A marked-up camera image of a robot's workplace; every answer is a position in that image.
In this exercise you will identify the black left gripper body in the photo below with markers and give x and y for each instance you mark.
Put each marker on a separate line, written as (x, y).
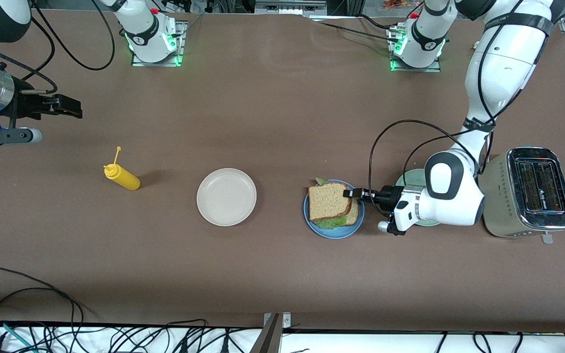
(388, 196)

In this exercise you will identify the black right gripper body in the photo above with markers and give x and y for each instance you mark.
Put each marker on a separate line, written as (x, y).
(26, 106)

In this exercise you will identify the brown bread slice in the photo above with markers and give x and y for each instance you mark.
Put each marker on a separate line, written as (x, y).
(326, 201)
(355, 213)

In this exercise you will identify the green lettuce leaf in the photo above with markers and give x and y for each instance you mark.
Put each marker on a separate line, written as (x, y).
(329, 223)

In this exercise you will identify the yellow mustard squeeze bottle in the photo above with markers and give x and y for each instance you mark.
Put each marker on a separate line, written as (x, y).
(125, 179)

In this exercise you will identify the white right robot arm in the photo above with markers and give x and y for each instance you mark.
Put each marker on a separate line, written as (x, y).
(145, 29)

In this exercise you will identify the pale green round plate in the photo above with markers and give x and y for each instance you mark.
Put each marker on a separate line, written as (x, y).
(410, 179)

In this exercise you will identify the blue round plate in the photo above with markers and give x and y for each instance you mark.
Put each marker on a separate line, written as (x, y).
(334, 234)

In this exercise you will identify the beige round plate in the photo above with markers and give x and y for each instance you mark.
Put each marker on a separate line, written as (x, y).
(226, 197)

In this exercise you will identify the beige chrome toaster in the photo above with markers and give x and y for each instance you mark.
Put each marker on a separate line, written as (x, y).
(496, 206)

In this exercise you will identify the dark grey slanted pole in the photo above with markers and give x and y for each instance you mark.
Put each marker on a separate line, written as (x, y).
(268, 340)

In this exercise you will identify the orange snack packet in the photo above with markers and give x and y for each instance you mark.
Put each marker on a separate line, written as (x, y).
(400, 4)

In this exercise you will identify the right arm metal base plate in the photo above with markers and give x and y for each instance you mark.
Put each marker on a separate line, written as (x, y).
(182, 46)

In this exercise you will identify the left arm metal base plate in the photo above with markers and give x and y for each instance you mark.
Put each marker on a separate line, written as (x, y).
(417, 69)

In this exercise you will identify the small metal edge bracket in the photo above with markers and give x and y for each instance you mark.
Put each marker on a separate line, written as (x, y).
(286, 321)

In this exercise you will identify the grey metal rail box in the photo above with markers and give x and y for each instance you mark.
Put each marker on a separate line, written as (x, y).
(290, 7)

